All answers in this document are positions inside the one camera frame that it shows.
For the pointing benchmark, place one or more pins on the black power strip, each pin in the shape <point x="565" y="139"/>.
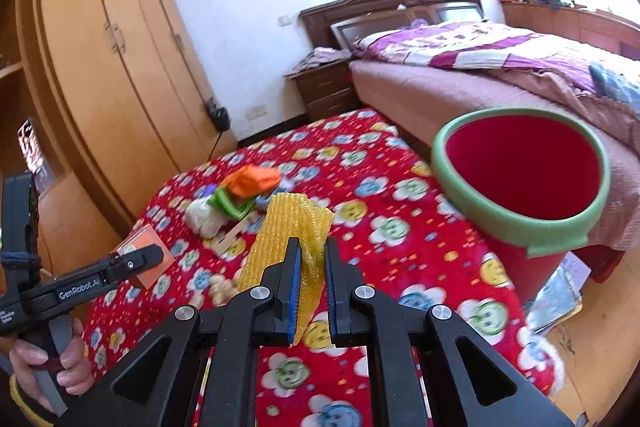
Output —
<point x="219" y="116"/>

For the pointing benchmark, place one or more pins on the beige crumpled scrap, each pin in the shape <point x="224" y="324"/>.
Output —
<point x="222" y="289"/>

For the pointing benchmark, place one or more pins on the yellow foam fruit net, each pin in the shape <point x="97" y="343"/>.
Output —
<point x="280" y="227"/>

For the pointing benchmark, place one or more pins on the wooden window cabinet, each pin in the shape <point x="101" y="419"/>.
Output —
<point x="560" y="24"/>

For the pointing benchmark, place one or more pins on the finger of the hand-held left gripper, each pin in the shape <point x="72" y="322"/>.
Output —
<point x="137" y="259"/>

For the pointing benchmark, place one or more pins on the pink patterned cloth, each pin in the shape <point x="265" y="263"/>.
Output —
<point x="322" y="57"/>

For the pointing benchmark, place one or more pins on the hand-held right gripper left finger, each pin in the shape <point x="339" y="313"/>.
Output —
<point x="296" y="292"/>

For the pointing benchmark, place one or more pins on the white wall socket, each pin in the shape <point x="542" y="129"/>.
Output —
<point x="258" y="111"/>

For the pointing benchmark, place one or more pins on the wooden wardrobe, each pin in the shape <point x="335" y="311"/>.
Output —
<point x="100" y="82"/>

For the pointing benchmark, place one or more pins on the light wooden sticks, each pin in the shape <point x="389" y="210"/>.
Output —
<point x="235" y="238"/>

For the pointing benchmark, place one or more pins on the purple patterned quilt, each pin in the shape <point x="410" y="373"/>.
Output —
<point x="450" y="42"/>

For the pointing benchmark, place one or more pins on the red flowered blanket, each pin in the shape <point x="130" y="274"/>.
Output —
<point x="400" y="227"/>

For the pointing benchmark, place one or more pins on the white wall switch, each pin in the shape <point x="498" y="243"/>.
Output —
<point x="284" y="20"/>

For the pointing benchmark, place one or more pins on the orange foam fruit net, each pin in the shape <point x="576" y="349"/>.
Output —
<point x="250" y="181"/>

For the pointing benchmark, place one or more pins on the person's left hand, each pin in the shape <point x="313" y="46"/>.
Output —
<point x="75" y="357"/>

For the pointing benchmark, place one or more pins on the red bucket with green rim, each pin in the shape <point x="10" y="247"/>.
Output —
<point x="520" y="172"/>

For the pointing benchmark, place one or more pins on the orange cardboard box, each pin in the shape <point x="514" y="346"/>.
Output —
<point x="145" y="244"/>

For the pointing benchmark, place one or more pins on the blue plaid cloth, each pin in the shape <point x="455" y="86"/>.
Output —
<point x="615" y="87"/>

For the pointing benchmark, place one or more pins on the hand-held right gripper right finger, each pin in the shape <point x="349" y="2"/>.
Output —
<point x="331" y="297"/>

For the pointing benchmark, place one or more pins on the dark wooden nightstand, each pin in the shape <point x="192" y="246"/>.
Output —
<point x="325" y="92"/>

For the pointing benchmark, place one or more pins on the dark picture card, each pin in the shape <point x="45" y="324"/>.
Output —
<point x="30" y="144"/>

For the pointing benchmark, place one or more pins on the magazines under bucket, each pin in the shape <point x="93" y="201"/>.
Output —
<point x="555" y="297"/>

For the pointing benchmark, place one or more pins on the white paper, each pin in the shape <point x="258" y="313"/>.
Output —
<point x="202" y="213"/>

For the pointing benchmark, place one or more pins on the dark wooden bed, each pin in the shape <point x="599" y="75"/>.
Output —
<point x="390" y="2"/>

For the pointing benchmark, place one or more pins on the pink bed cover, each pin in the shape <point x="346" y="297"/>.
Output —
<point x="410" y="92"/>

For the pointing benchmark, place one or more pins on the green wrapper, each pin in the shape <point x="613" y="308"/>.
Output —
<point x="231" y="205"/>

